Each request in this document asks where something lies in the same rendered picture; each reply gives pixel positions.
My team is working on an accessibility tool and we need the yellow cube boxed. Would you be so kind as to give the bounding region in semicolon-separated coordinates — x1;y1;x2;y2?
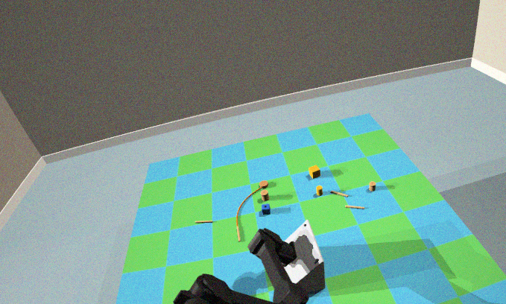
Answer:
309;165;320;179

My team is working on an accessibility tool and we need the blue cube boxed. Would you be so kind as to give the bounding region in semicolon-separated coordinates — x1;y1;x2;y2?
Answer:
262;203;271;215

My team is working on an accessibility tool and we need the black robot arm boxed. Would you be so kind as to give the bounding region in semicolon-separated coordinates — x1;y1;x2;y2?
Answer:
173;228;309;304

